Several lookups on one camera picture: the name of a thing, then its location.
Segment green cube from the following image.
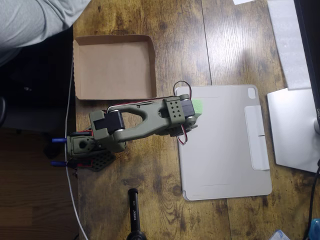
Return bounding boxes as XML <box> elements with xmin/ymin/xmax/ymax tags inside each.
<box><xmin>190</xmin><ymin>99</ymin><xmax>204</xmax><ymax>116</ymax></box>

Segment cardboard tray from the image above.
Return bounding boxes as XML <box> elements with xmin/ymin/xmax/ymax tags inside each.
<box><xmin>72</xmin><ymin>34</ymin><xmax>158</xmax><ymax>101</ymax></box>

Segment tablet in beige folio case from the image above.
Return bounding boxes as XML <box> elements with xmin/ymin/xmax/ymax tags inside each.
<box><xmin>174</xmin><ymin>84</ymin><xmax>273</xmax><ymax>202</ymax></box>

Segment silver monitor stand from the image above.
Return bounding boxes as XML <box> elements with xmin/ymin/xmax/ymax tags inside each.
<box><xmin>266</xmin><ymin>87</ymin><xmax>320</xmax><ymax>174</ymax></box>

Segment white foam sheet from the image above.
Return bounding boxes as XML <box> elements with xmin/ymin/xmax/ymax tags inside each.
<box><xmin>266</xmin><ymin>0</ymin><xmax>313</xmax><ymax>91</ymax></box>

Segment blue white packet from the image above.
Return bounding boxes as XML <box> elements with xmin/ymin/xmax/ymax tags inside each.
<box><xmin>270</xmin><ymin>229</ymin><xmax>291</xmax><ymax>240</ymax></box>

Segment black monitor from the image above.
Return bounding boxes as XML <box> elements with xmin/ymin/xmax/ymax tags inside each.
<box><xmin>292</xmin><ymin>0</ymin><xmax>320</xmax><ymax>121</ymax></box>

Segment teal object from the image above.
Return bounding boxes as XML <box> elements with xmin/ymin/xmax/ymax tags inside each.
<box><xmin>308</xmin><ymin>217</ymin><xmax>320</xmax><ymax>240</ymax></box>

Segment person in grey shirt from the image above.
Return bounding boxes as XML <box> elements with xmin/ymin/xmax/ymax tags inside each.
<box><xmin>0</xmin><ymin>0</ymin><xmax>92</xmax><ymax>67</ymax></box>

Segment red black white servo wire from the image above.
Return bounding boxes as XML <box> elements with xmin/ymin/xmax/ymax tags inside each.
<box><xmin>107</xmin><ymin>80</ymin><xmax>193</xmax><ymax>146</ymax></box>

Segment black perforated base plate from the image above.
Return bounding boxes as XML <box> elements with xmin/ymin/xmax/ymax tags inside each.
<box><xmin>74</xmin><ymin>127</ymin><xmax>117</xmax><ymax>174</ymax></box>

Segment black camera stand pole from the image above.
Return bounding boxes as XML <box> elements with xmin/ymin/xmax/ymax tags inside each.
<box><xmin>126</xmin><ymin>188</ymin><xmax>149</xmax><ymax>240</ymax></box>

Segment white cable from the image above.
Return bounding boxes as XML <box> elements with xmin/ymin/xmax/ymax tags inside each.
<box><xmin>64</xmin><ymin>57</ymin><xmax>89</xmax><ymax>240</ymax></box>

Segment black cable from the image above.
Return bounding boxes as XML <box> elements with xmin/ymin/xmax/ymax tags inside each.
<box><xmin>302</xmin><ymin>159</ymin><xmax>320</xmax><ymax>240</ymax></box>

